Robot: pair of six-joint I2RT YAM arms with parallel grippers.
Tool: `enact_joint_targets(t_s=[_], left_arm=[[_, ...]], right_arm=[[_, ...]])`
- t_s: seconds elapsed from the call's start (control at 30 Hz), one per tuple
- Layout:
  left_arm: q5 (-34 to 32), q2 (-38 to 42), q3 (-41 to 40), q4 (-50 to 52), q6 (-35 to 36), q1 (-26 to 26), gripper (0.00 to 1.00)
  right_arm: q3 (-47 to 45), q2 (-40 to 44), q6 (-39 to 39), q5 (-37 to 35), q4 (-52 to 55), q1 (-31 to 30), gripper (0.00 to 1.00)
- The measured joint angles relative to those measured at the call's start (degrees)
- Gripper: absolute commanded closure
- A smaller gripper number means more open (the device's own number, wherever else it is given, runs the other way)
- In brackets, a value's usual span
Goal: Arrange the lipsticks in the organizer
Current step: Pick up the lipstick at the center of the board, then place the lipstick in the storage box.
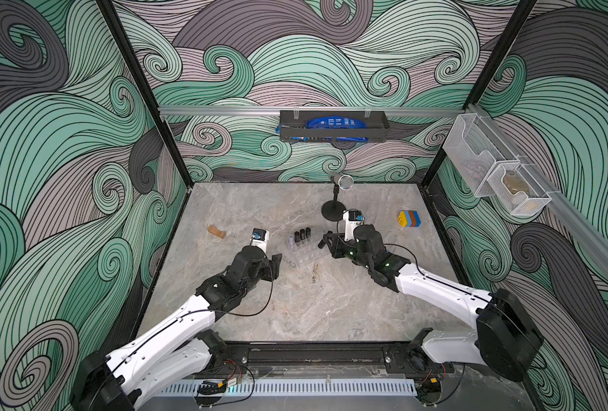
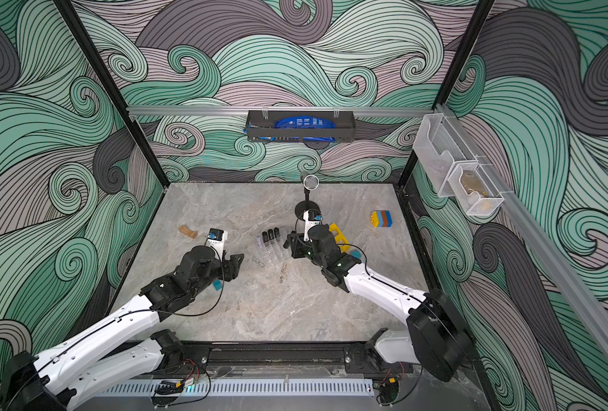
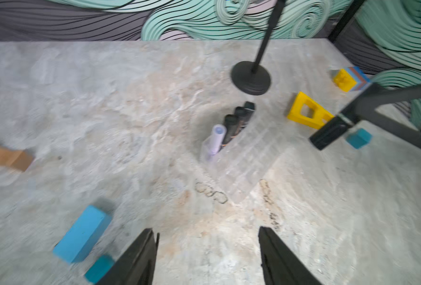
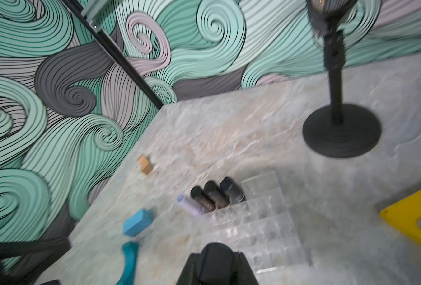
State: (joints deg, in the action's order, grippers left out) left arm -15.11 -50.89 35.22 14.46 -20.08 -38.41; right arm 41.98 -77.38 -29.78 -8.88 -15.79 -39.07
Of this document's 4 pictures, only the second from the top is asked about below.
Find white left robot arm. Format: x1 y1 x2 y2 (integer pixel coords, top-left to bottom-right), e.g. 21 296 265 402
0 242 244 410

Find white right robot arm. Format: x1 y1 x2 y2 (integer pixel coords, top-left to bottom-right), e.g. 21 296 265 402
283 224 473 382

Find small brown wooden block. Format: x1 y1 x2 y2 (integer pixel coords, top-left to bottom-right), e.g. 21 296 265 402
178 224 198 239

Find black microphone stand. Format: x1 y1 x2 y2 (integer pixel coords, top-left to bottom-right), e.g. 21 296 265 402
295 188 321 221

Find multicolour toy brick stack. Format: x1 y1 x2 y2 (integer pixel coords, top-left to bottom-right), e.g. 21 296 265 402
370 211 393 228

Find blue item in shelf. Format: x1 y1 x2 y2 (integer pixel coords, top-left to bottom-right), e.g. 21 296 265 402
273 116 336 129

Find yellow triangular plastic frame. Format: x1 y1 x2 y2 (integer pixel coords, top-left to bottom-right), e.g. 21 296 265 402
329 224 351 253

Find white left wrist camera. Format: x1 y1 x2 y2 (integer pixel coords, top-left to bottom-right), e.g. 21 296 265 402
206 228 228 258

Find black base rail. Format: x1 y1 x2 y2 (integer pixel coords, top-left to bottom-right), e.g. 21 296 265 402
184 342 415 377

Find white perforated cable tray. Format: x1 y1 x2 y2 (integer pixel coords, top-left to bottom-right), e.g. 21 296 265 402
96 378 375 398

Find dark metal wall shelf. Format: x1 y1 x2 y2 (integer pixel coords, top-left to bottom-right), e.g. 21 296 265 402
244 110 356 143

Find small clear wall bin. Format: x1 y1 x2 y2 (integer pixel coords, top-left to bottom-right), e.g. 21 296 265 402
447 162 504 217

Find aluminium wall rail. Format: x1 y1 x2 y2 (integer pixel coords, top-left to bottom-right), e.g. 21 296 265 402
127 104 434 118

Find right side aluminium rail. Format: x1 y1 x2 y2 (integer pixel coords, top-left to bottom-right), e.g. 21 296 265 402
434 104 608 359

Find black left corner post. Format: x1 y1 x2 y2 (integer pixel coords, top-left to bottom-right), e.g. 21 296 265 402
54 0 170 191

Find black corner frame post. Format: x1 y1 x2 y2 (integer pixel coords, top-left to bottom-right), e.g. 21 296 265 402
396 0 495 188

